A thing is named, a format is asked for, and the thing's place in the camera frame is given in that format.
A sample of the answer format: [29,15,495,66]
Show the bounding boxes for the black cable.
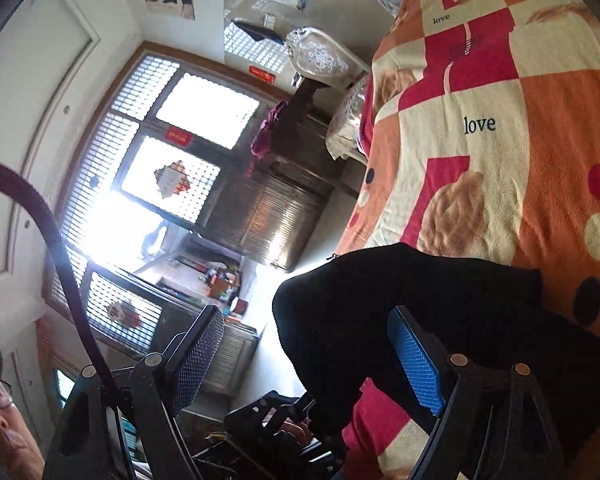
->
[0,155,127,411]

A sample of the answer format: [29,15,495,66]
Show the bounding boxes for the left hand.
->
[282,418,313,448]

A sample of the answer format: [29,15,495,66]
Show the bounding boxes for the white ornate chair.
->
[285,27,370,91]

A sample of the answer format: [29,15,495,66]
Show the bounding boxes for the checkered love blanket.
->
[334,0,600,480]

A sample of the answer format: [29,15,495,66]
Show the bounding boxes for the dark wooden cabinet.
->
[197,79,358,272]

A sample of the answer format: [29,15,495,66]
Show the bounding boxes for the black knit pants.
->
[272,243,600,479]

